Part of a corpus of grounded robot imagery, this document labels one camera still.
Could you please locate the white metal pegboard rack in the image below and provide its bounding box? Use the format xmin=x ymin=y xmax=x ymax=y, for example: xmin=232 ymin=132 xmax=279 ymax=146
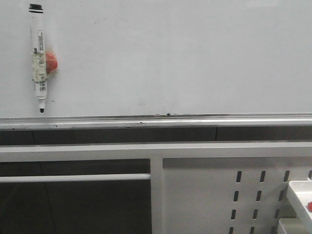
xmin=0 ymin=142 xmax=312 ymax=234

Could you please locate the white black whiteboard marker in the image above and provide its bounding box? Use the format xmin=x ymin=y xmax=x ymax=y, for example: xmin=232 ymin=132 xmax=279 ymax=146
xmin=28 ymin=3 xmax=47 ymax=113

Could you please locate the red round magnet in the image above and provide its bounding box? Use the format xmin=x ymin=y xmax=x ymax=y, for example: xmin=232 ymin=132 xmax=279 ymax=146
xmin=45 ymin=51 xmax=58 ymax=75

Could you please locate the white plastic bin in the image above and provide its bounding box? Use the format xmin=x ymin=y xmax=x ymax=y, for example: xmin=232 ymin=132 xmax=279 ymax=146
xmin=277 ymin=180 xmax=312 ymax=234

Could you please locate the small red object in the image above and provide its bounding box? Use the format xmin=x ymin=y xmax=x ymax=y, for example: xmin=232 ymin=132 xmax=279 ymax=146
xmin=307 ymin=202 xmax=312 ymax=212

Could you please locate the large whiteboard with aluminium frame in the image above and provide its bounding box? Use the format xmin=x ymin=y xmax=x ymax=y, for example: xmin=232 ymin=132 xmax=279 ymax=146
xmin=0 ymin=0 xmax=312 ymax=130

